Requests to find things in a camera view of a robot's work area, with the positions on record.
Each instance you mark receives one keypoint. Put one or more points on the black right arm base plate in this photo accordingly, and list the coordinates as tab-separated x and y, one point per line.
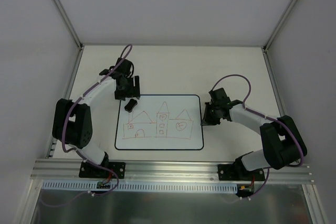
233	172

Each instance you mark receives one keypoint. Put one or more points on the white whiteboard black frame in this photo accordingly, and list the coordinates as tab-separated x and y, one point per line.
161	122

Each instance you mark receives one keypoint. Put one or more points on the white slotted cable duct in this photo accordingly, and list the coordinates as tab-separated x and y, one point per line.
137	186

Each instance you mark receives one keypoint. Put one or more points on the aluminium corner post left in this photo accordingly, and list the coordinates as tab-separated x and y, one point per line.
68	24

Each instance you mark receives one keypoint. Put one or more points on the aluminium mounting rail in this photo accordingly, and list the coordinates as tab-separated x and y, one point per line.
161	171

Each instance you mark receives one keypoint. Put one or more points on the green whiteboard eraser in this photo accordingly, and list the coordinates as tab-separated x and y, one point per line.
130	105

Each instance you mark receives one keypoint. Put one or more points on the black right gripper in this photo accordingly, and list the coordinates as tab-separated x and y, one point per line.
210	114

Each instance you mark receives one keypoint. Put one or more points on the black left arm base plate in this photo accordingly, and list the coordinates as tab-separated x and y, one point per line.
92	171

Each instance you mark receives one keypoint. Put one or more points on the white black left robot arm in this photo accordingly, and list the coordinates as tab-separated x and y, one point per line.
73	121

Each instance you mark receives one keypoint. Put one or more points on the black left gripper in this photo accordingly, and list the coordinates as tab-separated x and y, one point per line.
127	92

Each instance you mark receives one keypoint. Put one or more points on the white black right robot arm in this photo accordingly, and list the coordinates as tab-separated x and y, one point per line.
282	143

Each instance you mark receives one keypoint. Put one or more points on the aluminium corner post right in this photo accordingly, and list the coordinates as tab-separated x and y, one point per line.
281	22

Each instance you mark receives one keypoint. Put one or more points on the aluminium corner post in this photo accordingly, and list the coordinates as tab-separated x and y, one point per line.
281	22
68	24

